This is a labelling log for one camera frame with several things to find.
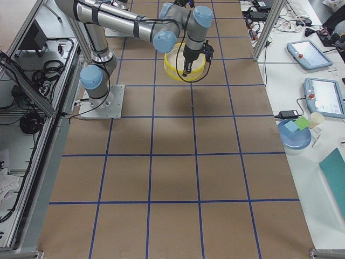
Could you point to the blue plate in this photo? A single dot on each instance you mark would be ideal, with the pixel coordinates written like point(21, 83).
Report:
point(297, 140)

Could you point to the blue teach pendant near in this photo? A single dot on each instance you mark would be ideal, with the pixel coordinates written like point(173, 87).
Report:
point(324, 96)

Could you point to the aluminium side frame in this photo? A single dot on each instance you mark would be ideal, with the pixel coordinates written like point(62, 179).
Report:
point(39, 55)

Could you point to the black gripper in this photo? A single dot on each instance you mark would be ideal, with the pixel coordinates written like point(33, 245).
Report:
point(189, 55)

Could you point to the blue teach pendant far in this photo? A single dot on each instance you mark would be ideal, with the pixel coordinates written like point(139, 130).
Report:
point(308, 55)

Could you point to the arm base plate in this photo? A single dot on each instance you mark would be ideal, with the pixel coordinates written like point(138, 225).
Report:
point(106, 108)

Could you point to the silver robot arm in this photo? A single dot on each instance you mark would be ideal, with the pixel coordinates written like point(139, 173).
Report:
point(162, 32)

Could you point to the blue teach pendant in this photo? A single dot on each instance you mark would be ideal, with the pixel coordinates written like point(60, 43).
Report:
point(324, 96)
point(308, 55)

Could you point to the beige cup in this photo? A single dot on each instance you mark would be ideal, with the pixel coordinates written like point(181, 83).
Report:
point(315, 119)

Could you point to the black power adapter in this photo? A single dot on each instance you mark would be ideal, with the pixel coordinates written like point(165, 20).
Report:
point(287, 114)

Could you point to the aluminium frame post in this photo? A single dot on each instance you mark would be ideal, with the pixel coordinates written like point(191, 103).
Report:
point(270, 22)

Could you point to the green sponge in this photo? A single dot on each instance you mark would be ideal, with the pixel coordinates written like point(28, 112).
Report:
point(302, 123)

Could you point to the light blue sponge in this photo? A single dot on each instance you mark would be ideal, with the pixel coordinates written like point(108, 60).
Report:
point(291, 126)

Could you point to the teal board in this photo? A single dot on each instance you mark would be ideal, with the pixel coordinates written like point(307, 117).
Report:
point(332, 167)

